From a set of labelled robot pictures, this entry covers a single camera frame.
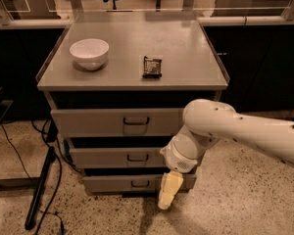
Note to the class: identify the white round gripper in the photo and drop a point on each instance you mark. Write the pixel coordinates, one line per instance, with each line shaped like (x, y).
(181, 157)

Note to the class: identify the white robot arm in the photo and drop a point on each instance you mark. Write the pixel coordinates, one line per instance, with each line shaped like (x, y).
(205, 122)

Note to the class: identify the grey top drawer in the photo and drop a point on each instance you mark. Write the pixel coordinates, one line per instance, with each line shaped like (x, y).
(117, 122)

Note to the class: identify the grey drawer cabinet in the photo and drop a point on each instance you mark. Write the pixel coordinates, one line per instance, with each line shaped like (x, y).
(190, 70)

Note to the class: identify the dark snack bar packet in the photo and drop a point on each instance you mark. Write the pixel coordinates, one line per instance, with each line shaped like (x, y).
(152, 67)

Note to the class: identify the black floor bar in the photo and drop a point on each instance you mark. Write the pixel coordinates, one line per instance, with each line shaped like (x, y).
(39, 189)

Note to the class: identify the white ceramic bowl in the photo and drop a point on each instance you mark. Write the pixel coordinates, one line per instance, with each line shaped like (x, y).
(91, 53)

